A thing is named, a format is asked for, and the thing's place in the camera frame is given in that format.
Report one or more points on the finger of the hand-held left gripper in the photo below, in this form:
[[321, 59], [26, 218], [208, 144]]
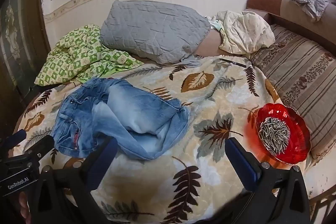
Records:
[[15, 137], [39, 145]]

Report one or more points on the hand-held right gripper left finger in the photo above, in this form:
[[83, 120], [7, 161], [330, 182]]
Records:
[[101, 161]]

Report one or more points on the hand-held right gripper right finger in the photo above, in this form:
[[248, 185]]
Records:
[[237, 159]]

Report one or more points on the blue denim pants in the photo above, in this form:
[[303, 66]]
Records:
[[118, 113]]

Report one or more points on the person's left hand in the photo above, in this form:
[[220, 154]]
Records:
[[24, 204]]

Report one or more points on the sunflower seeds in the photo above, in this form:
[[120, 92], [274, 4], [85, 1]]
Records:
[[274, 134]]

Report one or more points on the red glass bowl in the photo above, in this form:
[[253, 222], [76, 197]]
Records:
[[296, 146]]

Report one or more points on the leaf print blanket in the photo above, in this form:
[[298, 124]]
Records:
[[162, 182]]

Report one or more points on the black pen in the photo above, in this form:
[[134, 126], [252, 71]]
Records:
[[236, 62]]

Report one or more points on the green checked quilt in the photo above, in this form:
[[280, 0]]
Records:
[[78, 56]]

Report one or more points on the striped floral seat cushion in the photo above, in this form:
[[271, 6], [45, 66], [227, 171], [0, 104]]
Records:
[[302, 77]]

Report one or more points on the pink brown pillow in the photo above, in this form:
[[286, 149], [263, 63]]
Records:
[[210, 45]]

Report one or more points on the cream floral cloth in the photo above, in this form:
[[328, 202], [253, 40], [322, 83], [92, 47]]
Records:
[[246, 32]]

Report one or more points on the light blue cloth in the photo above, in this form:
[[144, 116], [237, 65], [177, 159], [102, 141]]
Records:
[[216, 26]]

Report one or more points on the grey quilted pillow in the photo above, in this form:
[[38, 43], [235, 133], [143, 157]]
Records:
[[152, 29]]

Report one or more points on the crumpled grey cloth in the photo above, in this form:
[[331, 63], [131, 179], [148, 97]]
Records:
[[309, 3]]

